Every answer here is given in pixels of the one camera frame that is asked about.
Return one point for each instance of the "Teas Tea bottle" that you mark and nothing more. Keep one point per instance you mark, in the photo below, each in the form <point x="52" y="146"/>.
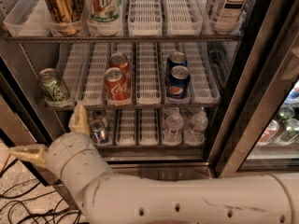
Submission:
<point x="223" y="15"/>

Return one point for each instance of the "rear silver blue can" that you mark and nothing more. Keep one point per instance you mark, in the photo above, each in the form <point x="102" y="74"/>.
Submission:
<point x="101" y="114"/>

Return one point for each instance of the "front silver blue can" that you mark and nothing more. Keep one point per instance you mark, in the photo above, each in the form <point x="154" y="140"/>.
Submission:
<point x="98" y="132"/>

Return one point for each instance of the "rear red Coca-Cola can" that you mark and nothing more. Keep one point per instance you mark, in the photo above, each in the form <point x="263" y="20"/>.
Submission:
<point x="120" y="60"/>

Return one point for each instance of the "7UP bottle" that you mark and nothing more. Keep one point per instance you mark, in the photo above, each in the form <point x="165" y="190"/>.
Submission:
<point x="104" y="11"/>

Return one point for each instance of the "silver blue can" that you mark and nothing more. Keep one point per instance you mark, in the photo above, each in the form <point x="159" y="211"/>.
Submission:
<point x="98" y="132"/>
<point x="101" y="114"/>

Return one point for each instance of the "green soda can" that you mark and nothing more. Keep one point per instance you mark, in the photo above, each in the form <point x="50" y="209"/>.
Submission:
<point x="53" y="85"/>

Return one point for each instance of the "clear water bottle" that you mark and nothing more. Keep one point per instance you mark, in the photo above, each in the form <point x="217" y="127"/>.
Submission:
<point x="173" y="129"/>
<point x="195" y="133"/>

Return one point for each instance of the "red coca-cola can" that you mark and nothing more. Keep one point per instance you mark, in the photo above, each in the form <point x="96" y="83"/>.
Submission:
<point x="116" y="84"/>
<point x="120" y="60"/>

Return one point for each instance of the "front blue Pepsi can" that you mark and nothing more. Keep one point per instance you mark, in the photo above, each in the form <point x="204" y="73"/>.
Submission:
<point x="179" y="79"/>

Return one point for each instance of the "steel fridge base grille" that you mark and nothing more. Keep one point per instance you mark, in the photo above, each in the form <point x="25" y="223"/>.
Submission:
<point x="166" y="171"/>

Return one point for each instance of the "red can behind glass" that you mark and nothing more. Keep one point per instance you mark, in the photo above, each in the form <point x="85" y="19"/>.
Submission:
<point x="268" y="134"/>

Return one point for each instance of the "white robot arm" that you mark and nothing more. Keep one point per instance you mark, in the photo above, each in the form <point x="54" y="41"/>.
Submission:
<point x="105" y="197"/>

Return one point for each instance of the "green bottle behind glass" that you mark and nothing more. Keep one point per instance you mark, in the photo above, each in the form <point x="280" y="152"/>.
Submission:
<point x="289" y="124"/>

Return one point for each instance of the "top wire fridge shelf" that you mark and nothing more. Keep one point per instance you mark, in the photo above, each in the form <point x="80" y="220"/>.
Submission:
<point x="121" y="39"/>

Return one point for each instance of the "rear blue Pepsi can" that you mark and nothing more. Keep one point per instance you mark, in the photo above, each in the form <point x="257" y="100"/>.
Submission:
<point x="175" y="58"/>

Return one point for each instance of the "front red Coca-Cola can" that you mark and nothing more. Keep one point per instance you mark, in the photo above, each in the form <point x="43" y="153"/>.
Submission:
<point x="116" y="84"/>

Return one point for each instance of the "tall gold can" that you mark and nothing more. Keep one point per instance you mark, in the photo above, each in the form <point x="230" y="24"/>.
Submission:
<point x="65" y="14"/>

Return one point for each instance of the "left clear water bottle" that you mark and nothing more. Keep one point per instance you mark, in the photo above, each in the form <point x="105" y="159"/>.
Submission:
<point x="173" y="129"/>

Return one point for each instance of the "right clear water bottle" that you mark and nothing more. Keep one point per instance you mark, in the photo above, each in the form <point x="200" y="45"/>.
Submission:
<point x="195" y="133"/>

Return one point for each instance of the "middle wire fridge shelf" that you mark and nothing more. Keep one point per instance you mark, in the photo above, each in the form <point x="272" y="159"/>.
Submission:
<point x="92" y="107"/>

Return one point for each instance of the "open steel fridge door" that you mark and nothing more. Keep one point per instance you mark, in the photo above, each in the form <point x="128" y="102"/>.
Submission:
<point x="24" y="118"/>

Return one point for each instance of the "blue pepsi can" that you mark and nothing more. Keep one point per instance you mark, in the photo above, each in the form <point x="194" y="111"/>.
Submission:
<point x="179" y="79"/>
<point x="175" y="58"/>

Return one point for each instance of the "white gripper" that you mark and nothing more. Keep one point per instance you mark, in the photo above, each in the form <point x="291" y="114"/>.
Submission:
<point x="63" y="154"/>

